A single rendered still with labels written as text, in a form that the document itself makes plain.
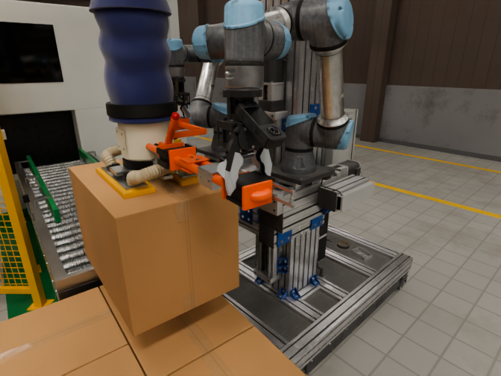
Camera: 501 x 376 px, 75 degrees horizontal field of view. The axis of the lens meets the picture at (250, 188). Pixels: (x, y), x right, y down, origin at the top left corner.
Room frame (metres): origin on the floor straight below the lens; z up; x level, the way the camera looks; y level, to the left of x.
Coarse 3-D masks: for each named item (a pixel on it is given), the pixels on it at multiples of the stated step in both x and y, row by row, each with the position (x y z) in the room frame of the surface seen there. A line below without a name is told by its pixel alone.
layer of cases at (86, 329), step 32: (96, 288) 1.18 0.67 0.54; (32, 320) 0.99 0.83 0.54; (64, 320) 0.99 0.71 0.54; (96, 320) 0.99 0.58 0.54; (192, 320) 0.99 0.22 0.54; (224, 320) 0.99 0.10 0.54; (0, 352) 0.84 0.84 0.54; (32, 352) 0.84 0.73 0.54; (64, 352) 0.84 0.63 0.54; (96, 352) 0.84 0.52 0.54; (128, 352) 0.84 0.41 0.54; (160, 352) 0.84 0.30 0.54; (192, 352) 0.84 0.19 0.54; (224, 352) 0.84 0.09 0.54; (256, 352) 0.84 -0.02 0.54
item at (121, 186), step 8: (96, 168) 1.17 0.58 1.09; (104, 168) 1.16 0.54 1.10; (104, 176) 1.08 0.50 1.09; (112, 176) 1.06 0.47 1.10; (120, 176) 1.06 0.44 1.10; (112, 184) 1.00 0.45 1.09; (120, 184) 0.98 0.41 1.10; (144, 184) 0.98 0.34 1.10; (120, 192) 0.93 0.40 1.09; (128, 192) 0.92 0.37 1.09; (136, 192) 0.93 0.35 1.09; (144, 192) 0.94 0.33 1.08; (152, 192) 0.96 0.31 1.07
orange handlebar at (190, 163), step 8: (192, 128) 1.38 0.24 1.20; (200, 128) 1.33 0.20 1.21; (176, 136) 1.23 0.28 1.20; (184, 136) 1.25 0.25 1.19; (152, 144) 1.04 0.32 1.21; (160, 144) 1.06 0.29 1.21; (176, 160) 0.87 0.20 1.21; (184, 160) 0.82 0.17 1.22; (192, 160) 0.82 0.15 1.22; (200, 160) 0.83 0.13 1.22; (184, 168) 0.84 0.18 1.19; (192, 168) 0.79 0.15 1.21; (216, 176) 0.71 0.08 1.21; (256, 192) 0.60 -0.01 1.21; (264, 192) 0.61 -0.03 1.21; (272, 192) 0.62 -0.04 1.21; (256, 200) 0.60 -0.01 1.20; (264, 200) 0.60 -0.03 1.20
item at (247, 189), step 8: (240, 176) 0.66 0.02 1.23; (248, 176) 0.66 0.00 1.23; (256, 176) 0.66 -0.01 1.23; (224, 184) 0.66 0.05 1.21; (240, 184) 0.61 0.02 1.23; (248, 184) 0.61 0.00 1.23; (256, 184) 0.61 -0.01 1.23; (264, 184) 0.62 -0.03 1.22; (272, 184) 0.64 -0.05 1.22; (224, 192) 0.66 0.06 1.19; (240, 192) 0.62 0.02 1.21; (248, 192) 0.60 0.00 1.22; (232, 200) 0.64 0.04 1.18; (240, 200) 0.62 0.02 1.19; (248, 200) 0.60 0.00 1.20; (248, 208) 0.60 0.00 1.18
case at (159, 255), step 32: (96, 192) 0.96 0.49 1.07; (160, 192) 0.96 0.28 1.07; (192, 192) 0.96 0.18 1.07; (96, 224) 0.97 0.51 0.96; (128, 224) 0.80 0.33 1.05; (160, 224) 0.85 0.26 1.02; (192, 224) 0.91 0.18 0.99; (224, 224) 0.99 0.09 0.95; (96, 256) 1.05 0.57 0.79; (128, 256) 0.79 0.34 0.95; (160, 256) 0.85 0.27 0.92; (192, 256) 0.91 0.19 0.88; (224, 256) 0.98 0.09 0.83; (128, 288) 0.78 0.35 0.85; (160, 288) 0.84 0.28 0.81; (192, 288) 0.90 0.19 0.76; (224, 288) 0.98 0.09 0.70; (128, 320) 0.80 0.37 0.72; (160, 320) 0.83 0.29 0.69
